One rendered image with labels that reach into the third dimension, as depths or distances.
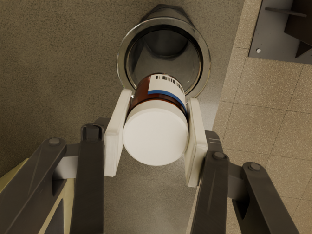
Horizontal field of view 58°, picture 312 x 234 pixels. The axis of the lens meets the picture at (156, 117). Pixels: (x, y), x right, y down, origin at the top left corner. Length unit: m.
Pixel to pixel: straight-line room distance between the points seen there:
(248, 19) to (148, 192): 1.07
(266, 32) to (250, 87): 0.30
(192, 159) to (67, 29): 0.45
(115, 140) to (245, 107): 1.54
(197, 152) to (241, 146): 1.64
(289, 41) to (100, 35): 1.19
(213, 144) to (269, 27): 1.40
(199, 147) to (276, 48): 1.45
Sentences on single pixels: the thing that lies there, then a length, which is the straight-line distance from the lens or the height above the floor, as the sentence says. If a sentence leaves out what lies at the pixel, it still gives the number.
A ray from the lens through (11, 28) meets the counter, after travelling 0.62.
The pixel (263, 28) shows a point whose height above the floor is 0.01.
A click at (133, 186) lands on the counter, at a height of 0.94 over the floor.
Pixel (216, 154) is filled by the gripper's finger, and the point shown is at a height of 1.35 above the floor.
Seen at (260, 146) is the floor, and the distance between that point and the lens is 1.83.
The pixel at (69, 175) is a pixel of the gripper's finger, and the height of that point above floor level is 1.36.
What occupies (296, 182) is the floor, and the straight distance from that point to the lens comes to 2.06.
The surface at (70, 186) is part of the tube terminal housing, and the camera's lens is 0.71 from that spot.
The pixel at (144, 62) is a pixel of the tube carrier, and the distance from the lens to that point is 0.44.
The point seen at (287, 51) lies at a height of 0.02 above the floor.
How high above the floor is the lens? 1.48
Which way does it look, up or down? 63 degrees down
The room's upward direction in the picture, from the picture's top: 174 degrees counter-clockwise
